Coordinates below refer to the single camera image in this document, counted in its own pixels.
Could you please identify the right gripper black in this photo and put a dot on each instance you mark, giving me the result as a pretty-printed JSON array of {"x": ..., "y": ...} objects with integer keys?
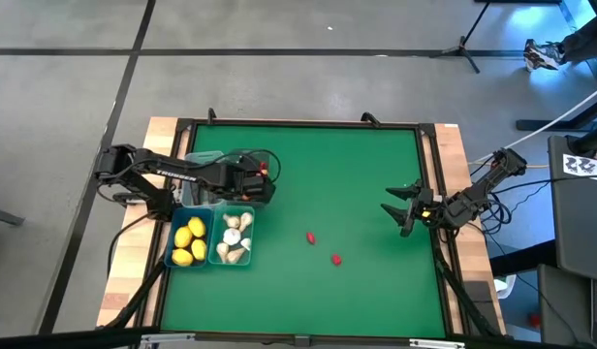
[{"x": 424, "y": 211}]

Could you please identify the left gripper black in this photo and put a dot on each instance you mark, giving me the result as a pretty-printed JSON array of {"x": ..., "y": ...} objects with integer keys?
[{"x": 252, "y": 181}]

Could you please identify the beige garlic bulb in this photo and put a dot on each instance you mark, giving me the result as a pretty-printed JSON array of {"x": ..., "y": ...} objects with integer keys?
[
  {"x": 235, "y": 255},
  {"x": 232, "y": 221},
  {"x": 245, "y": 220},
  {"x": 222, "y": 250}
]

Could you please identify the round white garlic bulb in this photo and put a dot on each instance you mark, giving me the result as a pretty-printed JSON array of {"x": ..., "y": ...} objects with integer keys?
[{"x": 231, "y": 236}]

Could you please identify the small white garlic clove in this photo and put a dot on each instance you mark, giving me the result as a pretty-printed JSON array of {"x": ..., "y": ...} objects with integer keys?
[{"x": 246, "y": 244}]

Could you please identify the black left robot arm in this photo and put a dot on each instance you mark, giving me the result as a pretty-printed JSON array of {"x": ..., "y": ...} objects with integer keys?
[{"x": 182, "y": 173}]

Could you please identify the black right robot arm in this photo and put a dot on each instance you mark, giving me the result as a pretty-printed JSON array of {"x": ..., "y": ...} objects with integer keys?
[{"x": 480, "y": 191}]

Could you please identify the dark grey plastic bin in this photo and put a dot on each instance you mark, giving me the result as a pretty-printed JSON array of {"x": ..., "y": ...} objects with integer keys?
[{"x": 245, "y": 157}]

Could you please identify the clear plastic bin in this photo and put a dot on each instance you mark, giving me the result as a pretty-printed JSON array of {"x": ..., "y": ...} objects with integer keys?
[{"x": 206, "y": 156}]

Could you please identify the teal plastic bin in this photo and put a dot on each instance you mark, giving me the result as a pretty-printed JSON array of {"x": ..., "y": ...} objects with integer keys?
[{"x": 216, "y": 228}]

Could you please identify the small red pepper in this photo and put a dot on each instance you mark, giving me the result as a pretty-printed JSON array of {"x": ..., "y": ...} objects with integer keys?
[
  {"x": 311, "y": 238},
  {"x": 336, "y": 259}
]

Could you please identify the blue plastic bin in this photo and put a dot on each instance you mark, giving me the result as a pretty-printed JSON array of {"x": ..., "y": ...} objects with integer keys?
[{"x": 175, "y": 215}]

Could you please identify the black desk leg bar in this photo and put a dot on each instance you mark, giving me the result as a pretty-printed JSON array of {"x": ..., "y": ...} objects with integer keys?
[
  {"x": 521, "y": 257},
  {"x": 560, "y": 123}
]

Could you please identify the small white object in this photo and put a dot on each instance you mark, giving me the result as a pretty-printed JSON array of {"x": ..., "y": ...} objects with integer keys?
[{"x": 504, "y": 286}]

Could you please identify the black tripod stand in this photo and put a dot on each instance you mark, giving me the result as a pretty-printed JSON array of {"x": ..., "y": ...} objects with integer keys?
[{"x": 462, "y": 46}]

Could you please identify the small red object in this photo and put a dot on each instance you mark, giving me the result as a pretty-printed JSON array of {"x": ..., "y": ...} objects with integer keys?
[{"x": 534, "y": 320}]

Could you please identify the dark grey cabinet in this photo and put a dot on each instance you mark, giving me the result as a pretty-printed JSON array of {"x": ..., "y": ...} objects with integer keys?
[{"x": 579, "y": 218}]

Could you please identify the white paper number tag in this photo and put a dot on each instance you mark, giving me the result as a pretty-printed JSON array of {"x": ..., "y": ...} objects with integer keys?
[{"x": 582, "y": 166}]

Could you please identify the dark grey box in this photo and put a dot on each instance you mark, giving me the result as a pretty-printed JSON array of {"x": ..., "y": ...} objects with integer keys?
[{"x": 565, "y": 310}]

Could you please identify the person's shoe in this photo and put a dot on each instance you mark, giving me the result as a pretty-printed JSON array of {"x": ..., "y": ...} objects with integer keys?
[{"x": 541, "y": 54}]

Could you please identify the person's leg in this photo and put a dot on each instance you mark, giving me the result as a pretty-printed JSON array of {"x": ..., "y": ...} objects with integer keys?
[{"x": 587, "y": 41}]

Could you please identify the dark furniture foot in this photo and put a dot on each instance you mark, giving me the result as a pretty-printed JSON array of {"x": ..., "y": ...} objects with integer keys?
[{"x": 5, "y": 215}]

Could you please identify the black frame clamp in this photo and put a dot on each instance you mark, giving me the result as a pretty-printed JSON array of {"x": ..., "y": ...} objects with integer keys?
[
  {"x": 371, "y": 118},
  {"x": 211, "y": 115}
]

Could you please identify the black table frame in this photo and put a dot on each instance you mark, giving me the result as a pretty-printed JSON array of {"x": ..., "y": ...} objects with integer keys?
[{"x": 303, "y": 122}]

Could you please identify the black diagonal frame strut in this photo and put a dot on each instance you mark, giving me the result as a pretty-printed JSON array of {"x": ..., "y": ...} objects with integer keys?
[
  {"x": 143, "y": 291},
  {"x": 461, "y": 291}
]

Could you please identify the silver metal bracket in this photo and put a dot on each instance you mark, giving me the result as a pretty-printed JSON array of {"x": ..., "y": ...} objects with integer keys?
[
  {"x": 436, "y": 344},
  {"x": 167, "y": 338}
]

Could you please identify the black frame crossbar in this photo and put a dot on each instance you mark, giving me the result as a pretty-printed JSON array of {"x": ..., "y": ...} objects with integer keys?
[{"x": 61, "y": 339}]

